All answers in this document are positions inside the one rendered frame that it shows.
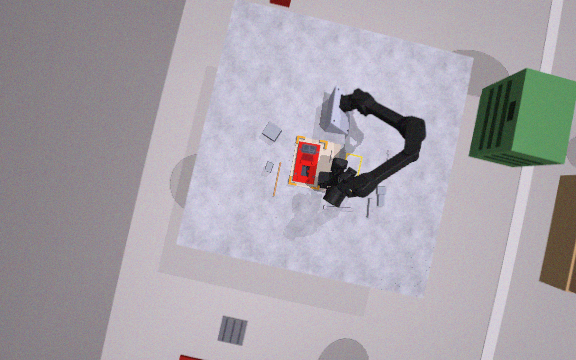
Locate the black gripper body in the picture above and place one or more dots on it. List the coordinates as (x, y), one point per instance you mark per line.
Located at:
(338, 164)

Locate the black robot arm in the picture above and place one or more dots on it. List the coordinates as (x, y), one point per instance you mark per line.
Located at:
(412, 129)

